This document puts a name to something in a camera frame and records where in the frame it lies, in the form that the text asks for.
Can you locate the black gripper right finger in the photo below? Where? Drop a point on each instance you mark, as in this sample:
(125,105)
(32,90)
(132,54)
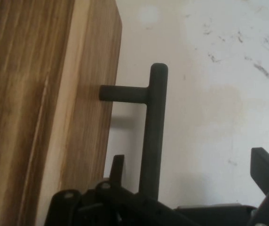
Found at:
(266,171)

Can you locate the wooden cabinet door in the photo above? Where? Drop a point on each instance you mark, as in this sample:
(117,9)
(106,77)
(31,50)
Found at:
(42,106)

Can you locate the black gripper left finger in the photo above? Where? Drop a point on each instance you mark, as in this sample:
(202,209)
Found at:
(115,204)

